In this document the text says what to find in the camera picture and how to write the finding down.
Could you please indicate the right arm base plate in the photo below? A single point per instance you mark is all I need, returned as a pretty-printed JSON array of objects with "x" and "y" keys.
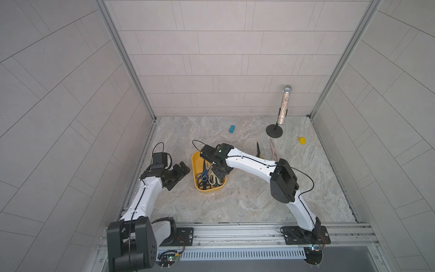
[{"x": 294, "y": 235}]

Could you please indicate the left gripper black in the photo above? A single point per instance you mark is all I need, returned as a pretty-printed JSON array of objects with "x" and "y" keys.
[{"x": 179, "y": 173}]

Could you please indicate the right circuit board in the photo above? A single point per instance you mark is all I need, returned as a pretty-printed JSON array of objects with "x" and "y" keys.
[{"x": 313, "y": 256}]

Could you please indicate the blue handled scissors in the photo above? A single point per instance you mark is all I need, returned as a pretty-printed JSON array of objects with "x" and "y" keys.
[{"x": 204, "y": 174}]

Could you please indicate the yellow plastic storage box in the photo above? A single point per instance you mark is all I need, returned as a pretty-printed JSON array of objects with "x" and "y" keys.
[{"x": 203, "y": 186}]

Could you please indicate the yellow block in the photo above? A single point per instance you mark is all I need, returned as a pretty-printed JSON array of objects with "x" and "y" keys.
[{"x": 301, "y": 140}]

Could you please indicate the left circuit board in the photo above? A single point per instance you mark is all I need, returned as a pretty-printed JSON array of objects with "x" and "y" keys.
[{"x": 168, "y": 258}]

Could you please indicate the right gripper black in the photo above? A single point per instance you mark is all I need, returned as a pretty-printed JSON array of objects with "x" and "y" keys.
[{"x": 218, "y": 174}]

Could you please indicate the circuit board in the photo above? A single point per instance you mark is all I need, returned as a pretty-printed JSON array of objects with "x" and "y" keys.
[
  {"x": 313, "y": 256},
  {"x": 168, "y": 258}
]

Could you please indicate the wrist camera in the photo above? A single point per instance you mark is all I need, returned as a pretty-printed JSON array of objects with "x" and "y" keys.
[
  {"x": 159, "y": 161},
  {"x": 207, "y": 153}
]

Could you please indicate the cream handled kitchen scissors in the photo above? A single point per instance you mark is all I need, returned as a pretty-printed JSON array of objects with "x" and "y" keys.
[{"x": 213, "y": 180}]

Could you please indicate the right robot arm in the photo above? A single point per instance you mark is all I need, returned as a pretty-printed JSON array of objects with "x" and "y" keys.
[{"x": 279, "y": 174}]

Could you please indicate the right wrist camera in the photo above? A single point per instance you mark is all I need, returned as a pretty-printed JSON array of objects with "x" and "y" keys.
[{"x": 207, "y": 153}]

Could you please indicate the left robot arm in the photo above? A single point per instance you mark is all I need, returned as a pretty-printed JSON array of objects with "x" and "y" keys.
[{"x": 134, "y": 239}]

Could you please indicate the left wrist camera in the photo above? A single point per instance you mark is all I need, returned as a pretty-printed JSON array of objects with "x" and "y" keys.
[{"x": 159, "y": 161}]

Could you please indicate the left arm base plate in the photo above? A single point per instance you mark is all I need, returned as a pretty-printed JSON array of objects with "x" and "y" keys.
[{"x": 182, "y": 237}]

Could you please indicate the pink handled scissors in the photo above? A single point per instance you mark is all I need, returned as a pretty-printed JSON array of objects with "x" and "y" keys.
[{"x": 275, "y": 155}]

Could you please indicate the glitter microphone on stand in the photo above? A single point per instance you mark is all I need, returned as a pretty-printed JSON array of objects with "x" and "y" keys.
[{"x": 275, "y": 130}]

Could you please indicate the aluminium rail frame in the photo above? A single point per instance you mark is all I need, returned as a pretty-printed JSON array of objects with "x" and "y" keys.
[{"x": 257, "y": 241}]

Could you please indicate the yellow black handled scissors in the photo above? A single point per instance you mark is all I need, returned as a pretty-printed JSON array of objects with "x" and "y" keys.
[{"x": 259, "y": 154}]

